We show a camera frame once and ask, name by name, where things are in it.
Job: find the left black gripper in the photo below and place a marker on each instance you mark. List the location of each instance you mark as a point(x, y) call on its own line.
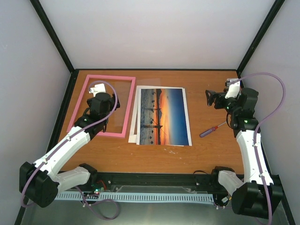
point(112, 102)

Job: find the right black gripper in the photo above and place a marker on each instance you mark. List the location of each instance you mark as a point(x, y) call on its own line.
point(210, 100)

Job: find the pink wooden picture frame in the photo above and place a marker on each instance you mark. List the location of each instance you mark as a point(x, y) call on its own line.
point(118, 121)

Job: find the blue red handled screwdriver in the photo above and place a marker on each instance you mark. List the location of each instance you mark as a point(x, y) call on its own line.
point(210, 130)

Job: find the sunset photo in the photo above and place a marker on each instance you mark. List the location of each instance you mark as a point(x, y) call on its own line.
point(164, 117)

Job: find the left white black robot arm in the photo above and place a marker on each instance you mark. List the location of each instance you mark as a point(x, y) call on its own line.
point(42, 181)

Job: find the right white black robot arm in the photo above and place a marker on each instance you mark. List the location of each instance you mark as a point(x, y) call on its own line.
point(256, 195)

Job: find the white photo mat board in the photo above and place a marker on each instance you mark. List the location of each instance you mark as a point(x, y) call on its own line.
point(133, 126)

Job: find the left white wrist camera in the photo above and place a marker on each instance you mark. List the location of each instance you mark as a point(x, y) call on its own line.
point(97, 88)

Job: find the black mounting rail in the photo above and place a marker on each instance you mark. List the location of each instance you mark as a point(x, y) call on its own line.
point(197, 181)

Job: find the light blue slotted cable duct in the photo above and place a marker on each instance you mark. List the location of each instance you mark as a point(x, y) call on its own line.
point(150, 197)

